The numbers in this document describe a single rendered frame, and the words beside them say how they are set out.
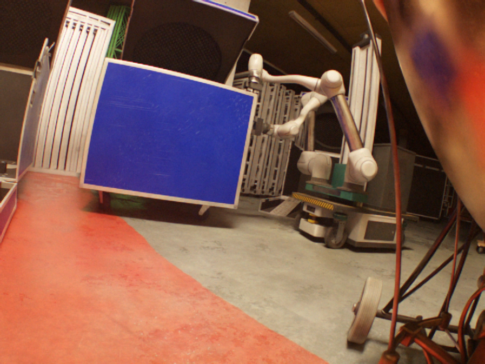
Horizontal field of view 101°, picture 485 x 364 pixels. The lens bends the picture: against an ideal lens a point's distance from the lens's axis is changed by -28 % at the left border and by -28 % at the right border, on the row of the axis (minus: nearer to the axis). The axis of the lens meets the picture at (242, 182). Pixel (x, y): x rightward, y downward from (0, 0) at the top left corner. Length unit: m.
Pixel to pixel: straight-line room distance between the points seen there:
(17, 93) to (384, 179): 3.07
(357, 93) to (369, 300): 2.01
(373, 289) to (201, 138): 1.35
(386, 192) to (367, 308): 1.53
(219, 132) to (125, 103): 0.62
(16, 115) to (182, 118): 1.54
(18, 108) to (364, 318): 2.65
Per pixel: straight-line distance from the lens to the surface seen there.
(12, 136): 2.62
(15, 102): 2.63
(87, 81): 3.66
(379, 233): 2.12
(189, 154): 1.72
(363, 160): 1.71
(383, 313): 0.85
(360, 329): 0.77
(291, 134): 1.98
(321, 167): 2.32
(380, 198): 2.18
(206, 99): 1.78
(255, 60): 2.06
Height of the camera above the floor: 0.43
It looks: 3 degrees down
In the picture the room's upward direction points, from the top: 10 degrees clockwise
